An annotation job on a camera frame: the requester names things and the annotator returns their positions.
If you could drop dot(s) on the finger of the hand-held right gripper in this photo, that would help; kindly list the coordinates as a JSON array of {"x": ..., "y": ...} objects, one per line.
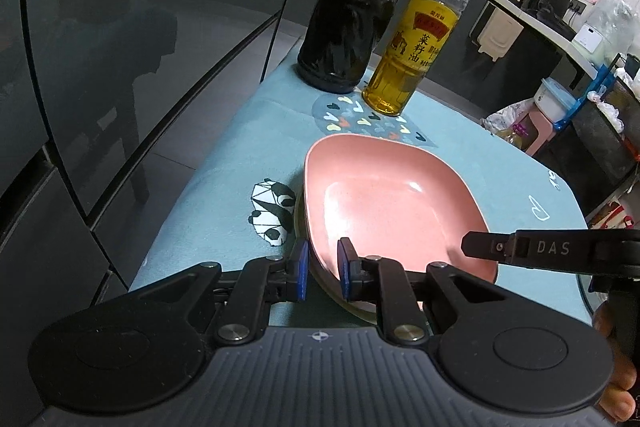
[{"x": 530, "y": 249}]

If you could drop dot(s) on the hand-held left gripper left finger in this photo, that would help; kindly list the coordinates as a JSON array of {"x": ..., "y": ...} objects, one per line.
[{"x": 300, "y": 272}]

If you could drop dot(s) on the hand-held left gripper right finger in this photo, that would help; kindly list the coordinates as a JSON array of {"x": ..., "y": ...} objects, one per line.
[{"x": 346, "y": 272}]

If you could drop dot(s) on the pink square plate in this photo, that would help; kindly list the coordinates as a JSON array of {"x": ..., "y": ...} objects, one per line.
[{"x": 400, "y": 207}]

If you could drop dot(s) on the person's right hand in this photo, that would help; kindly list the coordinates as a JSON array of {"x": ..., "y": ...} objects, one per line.
[{"x": 617, "y": 387}]

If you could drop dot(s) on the black mesh rack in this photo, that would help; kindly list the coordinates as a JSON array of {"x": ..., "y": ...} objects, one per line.
[{"x": 590, "y": 157}]

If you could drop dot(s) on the large oil jug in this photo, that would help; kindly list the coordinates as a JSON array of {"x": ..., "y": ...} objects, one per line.
[{"x": 520, "y": 137}]

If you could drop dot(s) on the pink plastic stool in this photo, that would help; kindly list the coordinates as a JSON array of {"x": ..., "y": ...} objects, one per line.
[{"x": 542, "y": 134}]

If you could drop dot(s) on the blue printed tablecloth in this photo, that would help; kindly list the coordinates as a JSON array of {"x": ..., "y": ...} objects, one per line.
[{"x": 225, "y": 167}]

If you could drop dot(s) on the crumpled white plastic bag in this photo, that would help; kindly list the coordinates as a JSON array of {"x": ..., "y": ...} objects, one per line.
[{"x": 502, "y": 117}]

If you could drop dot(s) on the white container blue lid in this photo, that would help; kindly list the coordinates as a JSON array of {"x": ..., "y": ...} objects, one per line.
[{"x": 550, "y": 99}]

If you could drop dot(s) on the small white plastic bag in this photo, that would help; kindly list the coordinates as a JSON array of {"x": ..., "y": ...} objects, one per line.
[{"x": 607, "y": 112}]

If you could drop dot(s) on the large white plastic bag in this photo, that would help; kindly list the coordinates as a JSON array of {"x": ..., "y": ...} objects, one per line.
[{"x": 627, "y": 77}]

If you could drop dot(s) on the cooking oil bottle yellow label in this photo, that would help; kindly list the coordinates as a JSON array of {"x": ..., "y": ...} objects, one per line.
[{"x": 400, "y": 77}]

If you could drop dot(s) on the white kitchen appliance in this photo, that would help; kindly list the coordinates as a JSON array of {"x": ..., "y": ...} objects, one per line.
[{"x": 589, "y": 41}]

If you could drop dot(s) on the beige hanging bin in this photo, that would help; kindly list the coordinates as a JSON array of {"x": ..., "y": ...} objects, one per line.
[{"x": 500, "y": 34}]

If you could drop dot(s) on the black air fryer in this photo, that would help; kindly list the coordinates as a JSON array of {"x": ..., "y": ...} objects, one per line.
[{"x": 547, "y": 7}]

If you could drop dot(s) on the large clear plastic bottle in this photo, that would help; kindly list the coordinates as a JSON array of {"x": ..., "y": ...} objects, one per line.
[{"x": 612, "y": 19}]

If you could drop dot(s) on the wall power outlet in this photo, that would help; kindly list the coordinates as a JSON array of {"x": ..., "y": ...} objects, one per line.
[{"x": 576, "y": 6}]

